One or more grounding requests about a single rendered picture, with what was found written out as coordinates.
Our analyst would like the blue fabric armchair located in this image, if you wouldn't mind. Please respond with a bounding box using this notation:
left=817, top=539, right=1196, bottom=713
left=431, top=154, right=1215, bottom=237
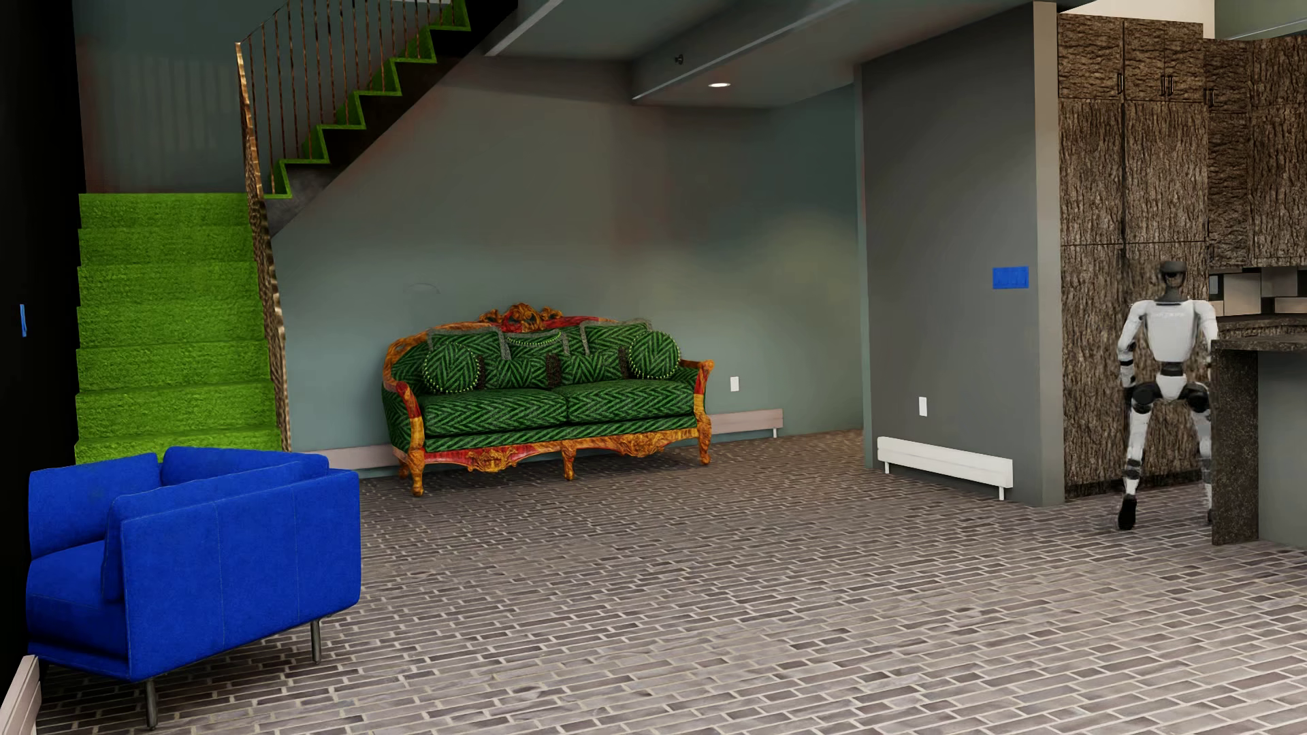
left=25, top=446, right=363, bottom=730

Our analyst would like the round green patterned cushion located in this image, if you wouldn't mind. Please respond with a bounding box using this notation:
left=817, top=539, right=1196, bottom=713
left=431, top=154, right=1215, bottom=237
left=421, top=342, right=483, bottom=395
left=627, top=329, right=682, bottom=381

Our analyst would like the beige baseboard heater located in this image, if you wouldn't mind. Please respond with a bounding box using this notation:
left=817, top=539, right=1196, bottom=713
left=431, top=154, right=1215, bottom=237
left=709, top=409, right=786, bottom=439

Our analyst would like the green patterned ornate sofa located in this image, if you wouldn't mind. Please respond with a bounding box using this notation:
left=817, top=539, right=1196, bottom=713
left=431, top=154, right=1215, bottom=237
left=382, top=303, right=715, bottom=497

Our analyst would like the white baseboard heater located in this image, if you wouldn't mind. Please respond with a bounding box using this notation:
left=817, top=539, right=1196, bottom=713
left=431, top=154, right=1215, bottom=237
left=876, top=437, right=1015, bottom=502

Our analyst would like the gold stair railing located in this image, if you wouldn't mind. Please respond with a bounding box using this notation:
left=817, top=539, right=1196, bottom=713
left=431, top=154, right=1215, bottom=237
left=235, top=0, right=457, bottom=453

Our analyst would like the green carpeted staircase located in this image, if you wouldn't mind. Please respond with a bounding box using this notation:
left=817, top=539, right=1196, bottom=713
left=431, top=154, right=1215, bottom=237
left=76, top=0, right=473, bottom=466

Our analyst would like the brown textured tall cabinet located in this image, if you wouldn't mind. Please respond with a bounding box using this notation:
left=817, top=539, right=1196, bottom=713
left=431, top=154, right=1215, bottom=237
left=1058, top=12, right=1307, bottom=498

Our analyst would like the white humanoid robot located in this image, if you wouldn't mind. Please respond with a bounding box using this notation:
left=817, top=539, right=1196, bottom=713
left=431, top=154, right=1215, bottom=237
left=1115, top=260, right=1219, bottom=532

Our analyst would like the dark stone kitchen counter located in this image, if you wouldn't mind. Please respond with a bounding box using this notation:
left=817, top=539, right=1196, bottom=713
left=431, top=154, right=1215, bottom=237
left=1209, top=314, right=1307, bottom=549

